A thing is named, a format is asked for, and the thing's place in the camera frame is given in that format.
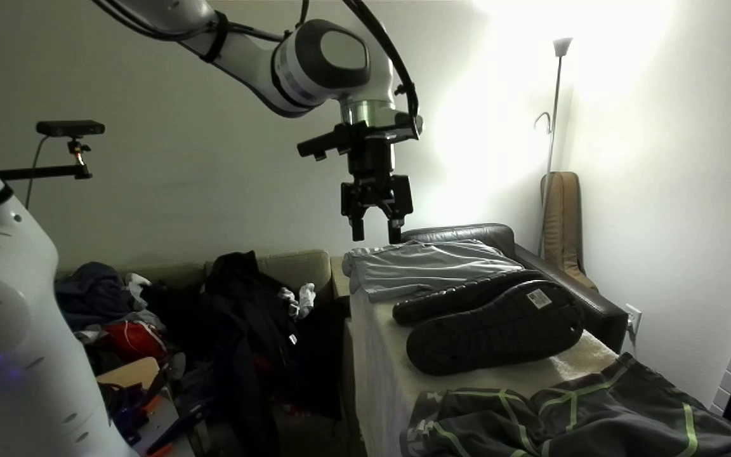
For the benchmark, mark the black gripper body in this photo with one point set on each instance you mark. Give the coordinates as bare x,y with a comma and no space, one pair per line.
377,191

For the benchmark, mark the grey cloth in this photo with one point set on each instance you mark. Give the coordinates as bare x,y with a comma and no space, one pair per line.
431,266

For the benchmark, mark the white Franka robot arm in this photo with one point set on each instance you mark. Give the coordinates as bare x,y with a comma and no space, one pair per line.
10,339

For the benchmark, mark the beige sofa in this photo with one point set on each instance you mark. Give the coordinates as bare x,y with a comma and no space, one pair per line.
298,264

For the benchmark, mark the white crumpled cloth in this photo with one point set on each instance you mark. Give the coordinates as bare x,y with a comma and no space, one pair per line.
303,299

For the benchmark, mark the small white cloth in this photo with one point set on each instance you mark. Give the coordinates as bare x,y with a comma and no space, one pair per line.
137,288

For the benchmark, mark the slim black slipper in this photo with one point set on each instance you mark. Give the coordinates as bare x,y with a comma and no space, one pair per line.
467,297

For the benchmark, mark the white table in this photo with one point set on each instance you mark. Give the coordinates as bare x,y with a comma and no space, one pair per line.
381,364

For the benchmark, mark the black slipper with white label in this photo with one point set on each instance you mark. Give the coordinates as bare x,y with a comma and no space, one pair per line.
494,332

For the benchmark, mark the floor lamp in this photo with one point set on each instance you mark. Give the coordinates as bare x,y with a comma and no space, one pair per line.
556,103

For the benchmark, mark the red item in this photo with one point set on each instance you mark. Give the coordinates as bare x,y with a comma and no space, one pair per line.
133,339

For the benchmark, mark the blue clothing pile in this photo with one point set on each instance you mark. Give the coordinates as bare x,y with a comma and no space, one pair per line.
95,293

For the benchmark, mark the tan box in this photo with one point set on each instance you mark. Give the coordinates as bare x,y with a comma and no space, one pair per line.
128,370

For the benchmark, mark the dark shorts with green lines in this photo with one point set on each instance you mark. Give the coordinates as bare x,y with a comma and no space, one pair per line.
603,415

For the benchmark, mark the white wall outlet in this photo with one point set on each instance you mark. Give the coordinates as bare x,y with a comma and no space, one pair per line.
632,320

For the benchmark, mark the black camera on stand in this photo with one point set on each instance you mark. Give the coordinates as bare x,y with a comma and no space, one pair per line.
70,127

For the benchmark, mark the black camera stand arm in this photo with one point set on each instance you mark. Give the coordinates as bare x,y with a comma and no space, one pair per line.
51,171

